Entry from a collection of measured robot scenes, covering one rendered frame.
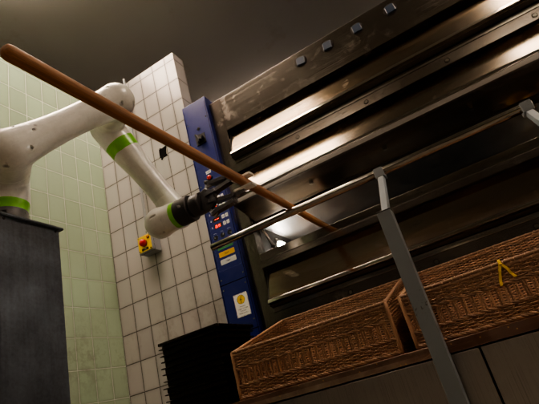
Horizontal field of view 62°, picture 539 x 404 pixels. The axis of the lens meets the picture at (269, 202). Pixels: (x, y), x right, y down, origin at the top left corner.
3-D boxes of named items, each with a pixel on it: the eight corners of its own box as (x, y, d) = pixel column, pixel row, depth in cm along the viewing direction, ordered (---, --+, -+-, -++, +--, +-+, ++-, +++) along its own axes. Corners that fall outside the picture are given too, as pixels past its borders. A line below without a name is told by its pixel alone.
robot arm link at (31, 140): (-29, 130, 120) (121, 69, 156) (-29, 163, 132) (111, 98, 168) (5, 165, 120) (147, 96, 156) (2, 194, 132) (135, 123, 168)
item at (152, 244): (147, 257, 242) (145, 240, 246) (162, 250, 238) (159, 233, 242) (138, 255, 236) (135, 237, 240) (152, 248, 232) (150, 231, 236)
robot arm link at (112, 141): (86, 110, 160) (114, 99, 168) (79, 131, 169) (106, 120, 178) (118, 148, 159) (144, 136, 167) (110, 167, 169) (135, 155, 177)
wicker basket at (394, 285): (297, 386, 183) (280, 320, 194) (431, 348, 164) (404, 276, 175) (236, 402, 142) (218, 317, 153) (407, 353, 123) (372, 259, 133)
